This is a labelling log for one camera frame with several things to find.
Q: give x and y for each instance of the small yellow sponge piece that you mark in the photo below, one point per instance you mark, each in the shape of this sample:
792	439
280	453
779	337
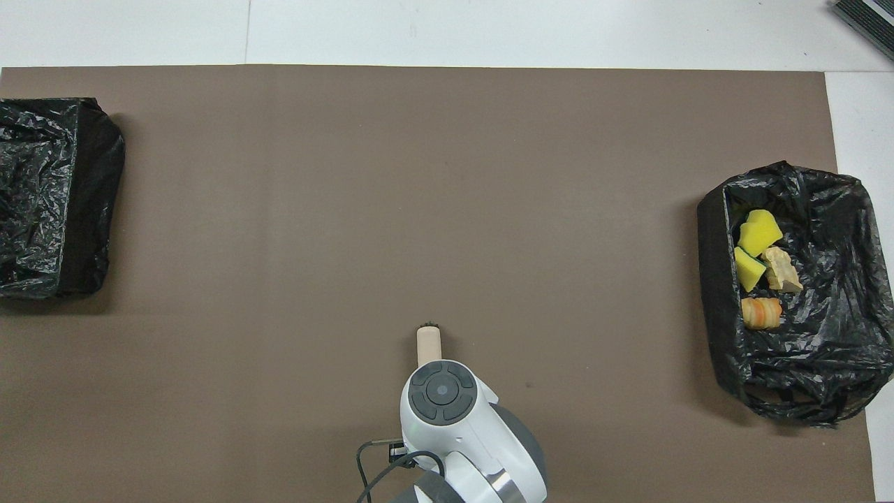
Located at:
749	270

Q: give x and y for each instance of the large yellow sponge piece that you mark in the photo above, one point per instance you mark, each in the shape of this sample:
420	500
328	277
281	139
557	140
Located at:
760	232

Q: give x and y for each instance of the black bag lined bin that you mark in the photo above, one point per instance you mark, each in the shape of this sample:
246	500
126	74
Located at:
824	335
49	175

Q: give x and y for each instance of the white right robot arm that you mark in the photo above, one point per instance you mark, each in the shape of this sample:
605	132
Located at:
454	433

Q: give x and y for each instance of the beige hand brush black bristles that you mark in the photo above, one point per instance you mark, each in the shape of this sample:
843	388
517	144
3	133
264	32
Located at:
428	344

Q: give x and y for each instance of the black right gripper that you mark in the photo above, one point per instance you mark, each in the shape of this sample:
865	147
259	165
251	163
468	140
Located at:
398	450

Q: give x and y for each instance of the orange striped croissant piece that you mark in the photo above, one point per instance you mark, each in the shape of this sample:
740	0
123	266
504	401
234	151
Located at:
761	313

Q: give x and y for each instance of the brown table mat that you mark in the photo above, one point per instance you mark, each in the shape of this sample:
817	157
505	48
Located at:
279	209

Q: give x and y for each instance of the grey ribbed device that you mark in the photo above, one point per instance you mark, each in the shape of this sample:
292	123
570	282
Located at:
866	17

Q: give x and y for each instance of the pale beige ridged foam piece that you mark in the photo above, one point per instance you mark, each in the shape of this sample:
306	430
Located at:
781	270

